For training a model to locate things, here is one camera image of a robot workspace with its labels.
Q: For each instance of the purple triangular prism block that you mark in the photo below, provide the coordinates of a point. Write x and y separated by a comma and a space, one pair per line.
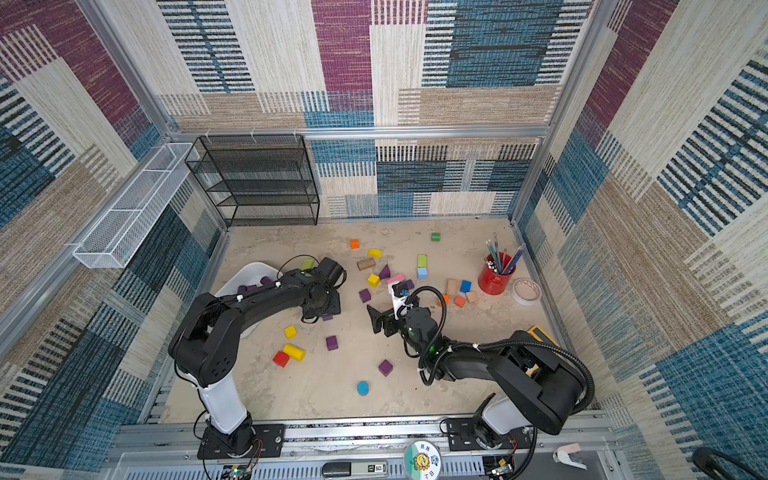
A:
384, 272

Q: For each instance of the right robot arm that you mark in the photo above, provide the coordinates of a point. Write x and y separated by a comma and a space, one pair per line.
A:
543, 384

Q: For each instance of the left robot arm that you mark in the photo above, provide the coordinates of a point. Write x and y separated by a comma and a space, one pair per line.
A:
206, 346

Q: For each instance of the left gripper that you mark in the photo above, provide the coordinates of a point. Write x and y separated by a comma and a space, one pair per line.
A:
337, 307

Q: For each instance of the dark wood grain block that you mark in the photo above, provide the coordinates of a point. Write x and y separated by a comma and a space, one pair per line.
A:
366, 263

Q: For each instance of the pink rectangular block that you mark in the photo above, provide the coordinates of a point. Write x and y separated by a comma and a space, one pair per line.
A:
396, 279

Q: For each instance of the blue round disc block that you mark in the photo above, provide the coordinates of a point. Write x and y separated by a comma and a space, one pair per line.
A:
363, 388

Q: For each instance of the yellow cylinder block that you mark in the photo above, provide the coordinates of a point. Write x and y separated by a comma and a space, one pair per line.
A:
294, 352

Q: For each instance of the small yellow cube block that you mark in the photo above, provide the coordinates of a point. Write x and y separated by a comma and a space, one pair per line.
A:
290, 332

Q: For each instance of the red cube block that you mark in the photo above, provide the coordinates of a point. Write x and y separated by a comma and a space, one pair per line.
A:
281, 359

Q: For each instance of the lime green long block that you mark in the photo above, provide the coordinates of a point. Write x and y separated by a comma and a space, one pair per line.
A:
308, 263

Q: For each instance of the yellow calculator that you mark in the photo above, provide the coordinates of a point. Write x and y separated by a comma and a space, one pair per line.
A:
543, 335

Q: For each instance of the tape roll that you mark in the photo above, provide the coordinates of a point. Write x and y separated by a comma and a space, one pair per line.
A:
526, 292

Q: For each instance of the red pencil bucket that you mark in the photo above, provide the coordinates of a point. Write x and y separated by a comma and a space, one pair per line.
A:
493, 280

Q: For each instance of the white wire mesh basket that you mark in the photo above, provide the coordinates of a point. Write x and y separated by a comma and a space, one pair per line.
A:
114, 240

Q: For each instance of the natural wood tall block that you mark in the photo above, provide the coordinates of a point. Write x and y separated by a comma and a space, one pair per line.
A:
452, 287

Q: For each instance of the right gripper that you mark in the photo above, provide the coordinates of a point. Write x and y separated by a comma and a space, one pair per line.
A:
389, 321

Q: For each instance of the white plastic storage bin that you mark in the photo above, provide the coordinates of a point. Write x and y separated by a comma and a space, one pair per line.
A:
249, 275

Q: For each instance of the black wire mesh shelf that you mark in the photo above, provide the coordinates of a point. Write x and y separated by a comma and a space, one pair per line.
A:
257, 180

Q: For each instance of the round green sticker badge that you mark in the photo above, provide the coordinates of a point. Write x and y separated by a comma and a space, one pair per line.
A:
422, 461

